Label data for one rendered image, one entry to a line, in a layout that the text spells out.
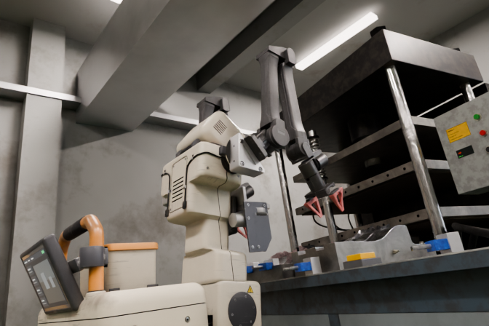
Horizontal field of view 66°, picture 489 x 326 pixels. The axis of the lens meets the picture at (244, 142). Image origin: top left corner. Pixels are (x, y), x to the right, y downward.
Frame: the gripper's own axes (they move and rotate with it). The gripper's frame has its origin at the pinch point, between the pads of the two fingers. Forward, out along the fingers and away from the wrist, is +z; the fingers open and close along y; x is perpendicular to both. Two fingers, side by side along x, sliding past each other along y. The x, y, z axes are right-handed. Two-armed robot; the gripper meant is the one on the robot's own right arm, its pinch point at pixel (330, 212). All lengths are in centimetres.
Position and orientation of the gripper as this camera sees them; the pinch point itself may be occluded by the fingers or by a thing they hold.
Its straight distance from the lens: 139.6
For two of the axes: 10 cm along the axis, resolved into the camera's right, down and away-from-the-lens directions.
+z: 4.6, 8.9, -0.4
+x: -6.4, 3.0, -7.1
